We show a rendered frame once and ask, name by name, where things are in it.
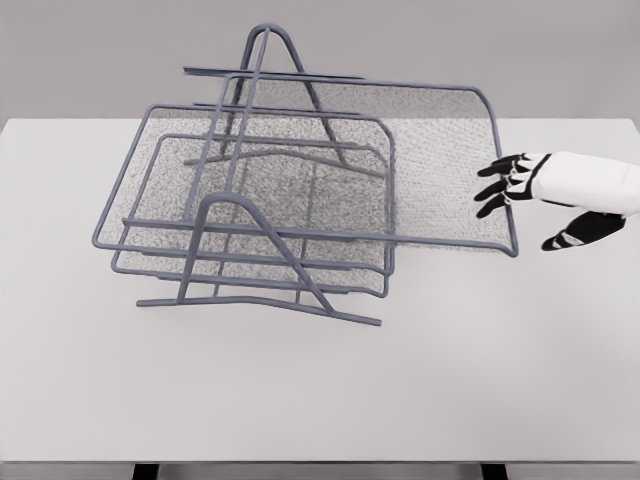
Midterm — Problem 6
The large grey mesh tray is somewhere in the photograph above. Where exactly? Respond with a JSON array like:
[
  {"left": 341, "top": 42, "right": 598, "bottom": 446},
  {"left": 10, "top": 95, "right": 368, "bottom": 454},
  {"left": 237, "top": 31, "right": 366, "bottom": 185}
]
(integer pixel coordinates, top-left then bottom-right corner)
[{"left": 221, "top": 74, "right": 522, "bottom": 260}]

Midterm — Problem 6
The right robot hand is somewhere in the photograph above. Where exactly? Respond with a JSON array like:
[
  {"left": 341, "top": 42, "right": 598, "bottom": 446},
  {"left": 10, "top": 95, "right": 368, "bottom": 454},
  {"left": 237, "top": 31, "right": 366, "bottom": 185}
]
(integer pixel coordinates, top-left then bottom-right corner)
[{"left": 473, "top": 151, "right": 630, "bottom": 253}]

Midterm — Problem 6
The grey wire rack frame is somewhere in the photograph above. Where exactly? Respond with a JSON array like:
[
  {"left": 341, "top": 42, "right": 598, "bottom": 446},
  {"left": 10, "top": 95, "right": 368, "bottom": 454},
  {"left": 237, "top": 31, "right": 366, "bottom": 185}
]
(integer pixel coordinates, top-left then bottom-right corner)
[{"left": 135, "top": 21, "right": 384, "bottom": 329}]

